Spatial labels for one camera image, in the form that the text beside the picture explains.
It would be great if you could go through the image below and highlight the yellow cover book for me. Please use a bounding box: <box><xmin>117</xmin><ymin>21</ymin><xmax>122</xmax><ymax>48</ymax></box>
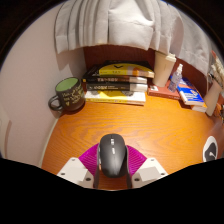
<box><xmin>98</xmin><ymin>60</ymin><xmax>156</xmax><ymax>79</ymax></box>

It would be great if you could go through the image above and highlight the dark grey computer mouse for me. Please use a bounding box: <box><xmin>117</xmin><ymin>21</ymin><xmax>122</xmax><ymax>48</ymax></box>
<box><xmin>99</xmin><ymin>133</ymin><xmax>128</xmax><ymax>178</ymax></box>

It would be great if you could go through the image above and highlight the white ceramic jug vase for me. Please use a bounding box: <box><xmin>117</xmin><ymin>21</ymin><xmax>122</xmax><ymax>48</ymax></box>
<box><xmin>203</xmin><ymin>79</ymin><xmax>223</xmax><ymax>118</ymax></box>

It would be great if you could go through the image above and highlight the red book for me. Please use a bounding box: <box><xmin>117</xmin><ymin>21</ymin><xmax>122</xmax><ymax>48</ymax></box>
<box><xmin>146</xmin><ymin>79</ymin><xmax>183</xmax><ymax>101</ymax></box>

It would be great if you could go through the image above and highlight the white and grey mouse pad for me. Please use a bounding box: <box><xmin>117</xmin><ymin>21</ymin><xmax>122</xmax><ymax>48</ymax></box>
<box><xmin>202</xmin><ymin>135</ymin><xmax>219</xmax><ymax>163</ymax></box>

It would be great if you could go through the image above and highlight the black book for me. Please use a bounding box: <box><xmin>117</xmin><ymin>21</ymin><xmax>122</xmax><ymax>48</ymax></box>
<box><xmin>82</xmin><ymin>65</ymin><xmax>148</xmax><ymax>85</ymax></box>
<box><xmin>85</xmin><ymin>82</ymin><xmax>149</xmax><ymax>93</ymax></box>

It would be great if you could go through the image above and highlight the dark mug with green inside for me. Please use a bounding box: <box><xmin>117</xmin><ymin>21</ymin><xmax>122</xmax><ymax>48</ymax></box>
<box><xmin>48</xmin><ymin>77</ymin><xmax>86</xmax><ymax>113</ymax></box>

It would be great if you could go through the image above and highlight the white pleated curtain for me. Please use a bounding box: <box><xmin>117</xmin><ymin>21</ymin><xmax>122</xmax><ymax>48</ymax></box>
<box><xmin>54</xmin><ymin>0</ymin><xmax>221</xmax><ymax>76</ymax></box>

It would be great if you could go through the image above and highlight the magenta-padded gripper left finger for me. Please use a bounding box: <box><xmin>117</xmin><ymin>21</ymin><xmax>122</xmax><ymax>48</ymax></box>
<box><xmin>56</xmin><ymin>143</ymin><xmax>101</xmax><ymax>190</ymax></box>

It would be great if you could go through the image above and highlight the blue cover book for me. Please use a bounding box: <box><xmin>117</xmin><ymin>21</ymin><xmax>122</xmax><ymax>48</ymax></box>
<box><xmin>169</xmin><ymin>76</ymin><xmax>208</xmax><ymax>107</ymax></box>

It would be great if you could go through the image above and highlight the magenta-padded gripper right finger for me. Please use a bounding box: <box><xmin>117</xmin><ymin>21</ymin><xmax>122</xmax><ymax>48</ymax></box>
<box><xmin>125</xmin><ymin>145</ymin><xmax>169</xmax><ymax>190</ymax></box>

